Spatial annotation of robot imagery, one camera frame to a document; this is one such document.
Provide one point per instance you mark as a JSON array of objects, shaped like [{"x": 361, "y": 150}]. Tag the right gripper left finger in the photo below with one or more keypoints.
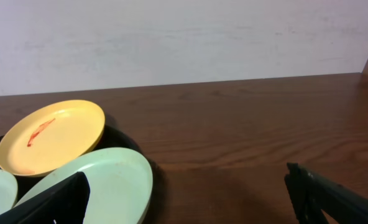
[{"x": 64, "y": 202}]

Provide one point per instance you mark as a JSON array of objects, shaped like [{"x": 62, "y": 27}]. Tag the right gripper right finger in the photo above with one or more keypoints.
[{"x": 312, "y": 196}]

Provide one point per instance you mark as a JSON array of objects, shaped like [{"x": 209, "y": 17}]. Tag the yellow plate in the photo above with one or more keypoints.
[{"x": 51, "y": 137}]

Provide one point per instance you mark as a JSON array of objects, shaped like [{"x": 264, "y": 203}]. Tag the black round tray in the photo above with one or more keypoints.
[{"x": 112, "y": 137}]

